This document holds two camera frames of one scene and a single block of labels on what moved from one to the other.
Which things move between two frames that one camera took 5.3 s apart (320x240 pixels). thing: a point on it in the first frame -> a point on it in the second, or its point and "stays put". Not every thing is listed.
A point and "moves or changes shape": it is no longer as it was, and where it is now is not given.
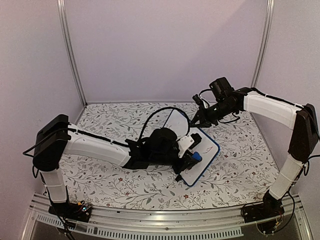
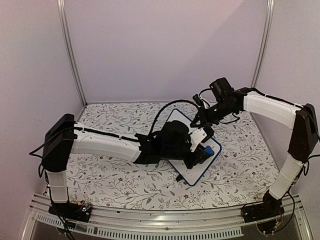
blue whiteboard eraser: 196,156 moves or changes shape
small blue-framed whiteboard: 178,121 stays put
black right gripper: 202,123 stays put
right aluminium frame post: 270,10 stays put
